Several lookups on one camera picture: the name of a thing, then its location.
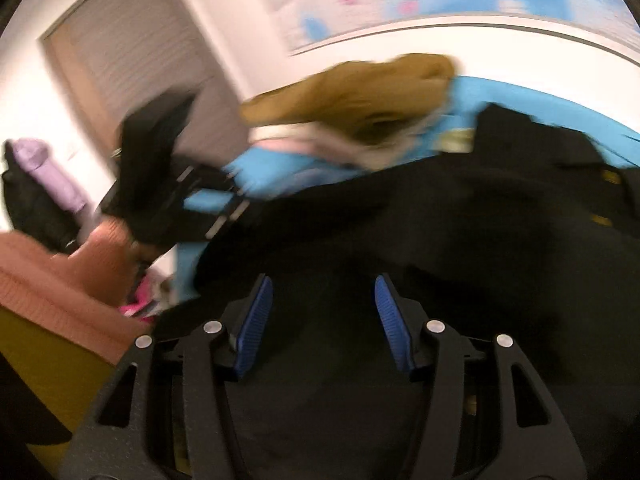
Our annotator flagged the pink cloth item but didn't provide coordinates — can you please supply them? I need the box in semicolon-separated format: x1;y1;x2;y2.
120;280;162;322

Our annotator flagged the black hanging jacket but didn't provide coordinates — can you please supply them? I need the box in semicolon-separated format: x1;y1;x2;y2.
2;142;96;256

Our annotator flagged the pale crumpled cloth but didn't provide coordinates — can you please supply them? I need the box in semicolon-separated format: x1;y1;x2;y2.
250;122;441;171

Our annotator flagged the large black garment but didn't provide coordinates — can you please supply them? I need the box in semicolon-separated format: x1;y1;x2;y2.
150;102;640;480

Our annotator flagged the person's left forearm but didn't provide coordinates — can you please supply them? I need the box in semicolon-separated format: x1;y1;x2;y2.
0;220;151;366

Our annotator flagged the purple jacket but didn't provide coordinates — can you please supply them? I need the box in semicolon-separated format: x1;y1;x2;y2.
12;137;88;216

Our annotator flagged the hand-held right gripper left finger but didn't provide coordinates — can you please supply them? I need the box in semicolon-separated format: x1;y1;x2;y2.
60;274;274;480

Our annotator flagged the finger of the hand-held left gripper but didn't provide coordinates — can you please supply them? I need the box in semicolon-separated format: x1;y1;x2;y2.
192;199;252;246
172;162;243;196

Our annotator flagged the blue bed sheet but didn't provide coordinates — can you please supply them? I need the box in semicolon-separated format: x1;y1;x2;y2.
170;75;640;306

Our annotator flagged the tan brown garment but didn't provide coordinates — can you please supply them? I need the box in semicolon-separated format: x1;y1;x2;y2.
240;52;458;161

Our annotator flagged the mustard yellow cloth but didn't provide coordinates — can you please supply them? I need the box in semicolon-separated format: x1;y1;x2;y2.
0;307;118;480

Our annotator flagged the grey door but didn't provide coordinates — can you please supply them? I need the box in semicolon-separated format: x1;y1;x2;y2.
40;0;251;161

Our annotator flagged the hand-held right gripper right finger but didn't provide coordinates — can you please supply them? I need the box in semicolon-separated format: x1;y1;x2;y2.
374;274;587;480

